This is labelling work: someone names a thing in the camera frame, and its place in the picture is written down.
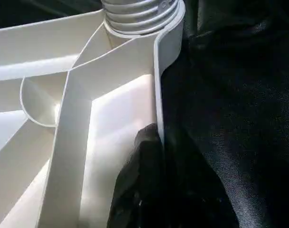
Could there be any white plastic table leg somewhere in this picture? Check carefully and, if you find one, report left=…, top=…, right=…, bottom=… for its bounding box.
left=101, top=0, right=179, bottom=36

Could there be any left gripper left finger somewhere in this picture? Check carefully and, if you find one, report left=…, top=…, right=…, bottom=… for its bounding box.
left=106, top=124, right=166, bottom=228

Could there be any white plastic table top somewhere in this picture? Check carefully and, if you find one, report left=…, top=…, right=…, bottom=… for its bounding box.
left=0, top=5, right=186, bottom=228

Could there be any black work mat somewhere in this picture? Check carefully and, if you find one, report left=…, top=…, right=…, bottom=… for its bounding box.
left=0, top=0, right=289, bottom=228

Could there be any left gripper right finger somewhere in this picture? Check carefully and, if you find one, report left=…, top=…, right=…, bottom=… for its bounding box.
left=164, top=127, right=240, bottom=228

